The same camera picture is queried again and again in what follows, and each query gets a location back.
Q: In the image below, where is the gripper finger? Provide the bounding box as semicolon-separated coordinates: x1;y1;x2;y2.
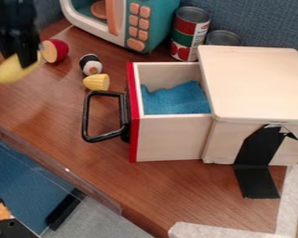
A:
0;46;18;60
16;46;43;69

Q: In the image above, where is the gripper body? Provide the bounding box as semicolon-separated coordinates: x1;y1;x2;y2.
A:
0;18;44;50

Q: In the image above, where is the yellow toy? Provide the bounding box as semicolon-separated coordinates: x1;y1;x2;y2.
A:
0;51;44;87

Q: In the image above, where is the drawer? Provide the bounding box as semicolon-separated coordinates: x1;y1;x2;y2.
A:
80;60;215;164

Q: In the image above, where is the red toy apple half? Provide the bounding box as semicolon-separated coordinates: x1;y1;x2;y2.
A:
40;38;71;64

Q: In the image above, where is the toy sushi roll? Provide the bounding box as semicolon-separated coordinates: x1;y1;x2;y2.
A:
77;53;104;76

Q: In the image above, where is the yellow toy corn piece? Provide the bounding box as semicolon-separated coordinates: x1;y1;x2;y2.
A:
81;73;112;92

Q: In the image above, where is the toy microwave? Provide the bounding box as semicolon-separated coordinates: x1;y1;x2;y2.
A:
58;0;183;54

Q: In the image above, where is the blue cloth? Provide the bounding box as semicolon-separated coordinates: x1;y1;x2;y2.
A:
139;80;213;116

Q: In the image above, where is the red and green can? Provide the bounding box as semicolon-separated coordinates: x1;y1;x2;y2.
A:
169;6;213;62

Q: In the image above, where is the cabinet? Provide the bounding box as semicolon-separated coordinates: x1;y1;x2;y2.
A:
196;45;298;166

